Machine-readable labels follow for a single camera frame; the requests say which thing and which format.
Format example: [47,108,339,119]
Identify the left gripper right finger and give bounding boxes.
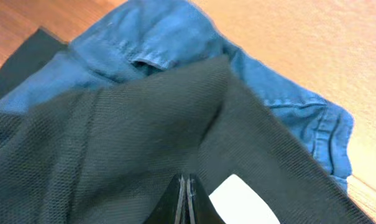
[186,174,225,224]

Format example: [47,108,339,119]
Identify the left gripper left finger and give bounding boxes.
[144,174,185,224]

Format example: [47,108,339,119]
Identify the black t-shirt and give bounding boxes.
[0,57,370,223]

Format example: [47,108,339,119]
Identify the folded blue denim shirt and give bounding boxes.
[0,0,355,194]

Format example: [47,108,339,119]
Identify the folded black garment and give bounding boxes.
[0,27,68,99]

